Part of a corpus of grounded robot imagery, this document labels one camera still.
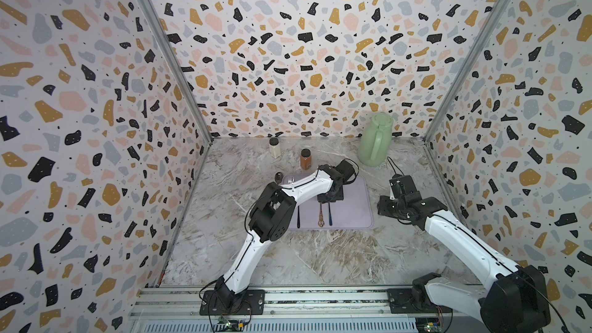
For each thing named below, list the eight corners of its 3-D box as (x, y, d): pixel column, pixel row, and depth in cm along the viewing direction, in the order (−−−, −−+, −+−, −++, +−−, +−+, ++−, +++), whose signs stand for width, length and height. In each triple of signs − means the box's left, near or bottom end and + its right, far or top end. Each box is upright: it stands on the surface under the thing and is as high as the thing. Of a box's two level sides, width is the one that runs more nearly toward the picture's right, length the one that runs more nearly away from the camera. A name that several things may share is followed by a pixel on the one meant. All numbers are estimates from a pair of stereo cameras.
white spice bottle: (271, 158, 116) (268, 144, 108) (272, 151, 119) (269, 137, 111) (280, 158, 116) (278, 144, 108) (281, 151, 119) (279, 137, 111)
